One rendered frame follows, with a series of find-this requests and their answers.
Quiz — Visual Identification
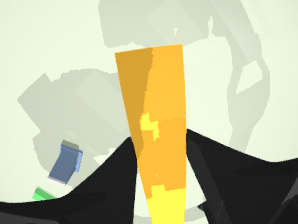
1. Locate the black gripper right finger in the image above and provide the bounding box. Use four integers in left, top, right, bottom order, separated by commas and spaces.
185, 128, 298, 224

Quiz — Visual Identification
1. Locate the orange bar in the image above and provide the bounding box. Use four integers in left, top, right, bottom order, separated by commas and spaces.
114, 44, 186, 224

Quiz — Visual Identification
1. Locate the green rectangular bar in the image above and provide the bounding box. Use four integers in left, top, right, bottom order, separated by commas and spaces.
32, 188, 56, 201

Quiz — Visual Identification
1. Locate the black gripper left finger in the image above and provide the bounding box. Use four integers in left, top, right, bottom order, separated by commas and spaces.
0, 136, 137, 224

